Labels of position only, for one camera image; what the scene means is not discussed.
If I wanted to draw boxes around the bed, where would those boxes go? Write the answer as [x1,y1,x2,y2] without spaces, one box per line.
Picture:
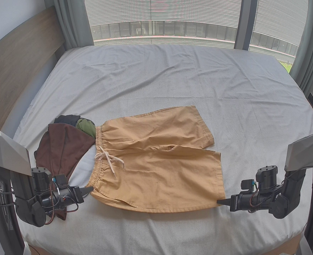
[0,5,313,255]

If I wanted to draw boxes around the dark grey garment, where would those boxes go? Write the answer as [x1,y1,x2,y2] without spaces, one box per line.
[53,114,81,125]

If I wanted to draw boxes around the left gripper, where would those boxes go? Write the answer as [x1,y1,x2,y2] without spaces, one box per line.
[56,186,85,205]

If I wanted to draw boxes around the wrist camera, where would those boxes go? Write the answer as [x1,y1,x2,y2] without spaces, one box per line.
[53,174,67,188]
[241,179,255,194]

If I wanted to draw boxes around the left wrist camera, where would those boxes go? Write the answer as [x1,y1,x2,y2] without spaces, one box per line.
[53,174,67,188]

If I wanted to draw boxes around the green garment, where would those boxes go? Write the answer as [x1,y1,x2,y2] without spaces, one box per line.
[76,118,96,139]

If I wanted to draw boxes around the tan shorts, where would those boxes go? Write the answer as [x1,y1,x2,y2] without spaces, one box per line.
[89,105,224,214]

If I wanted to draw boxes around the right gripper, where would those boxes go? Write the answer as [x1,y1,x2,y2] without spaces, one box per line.
[230,192,258,212]

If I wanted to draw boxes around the window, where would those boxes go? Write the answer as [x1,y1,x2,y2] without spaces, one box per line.
[82,0,309,66]

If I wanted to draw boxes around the brown garment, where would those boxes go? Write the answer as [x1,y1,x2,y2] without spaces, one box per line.
[34,123,96,220]

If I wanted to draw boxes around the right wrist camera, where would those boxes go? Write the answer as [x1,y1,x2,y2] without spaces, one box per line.
[241,179,255,194]

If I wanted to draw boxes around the white garment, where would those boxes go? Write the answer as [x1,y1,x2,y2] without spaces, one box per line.
[66,144,98,188]

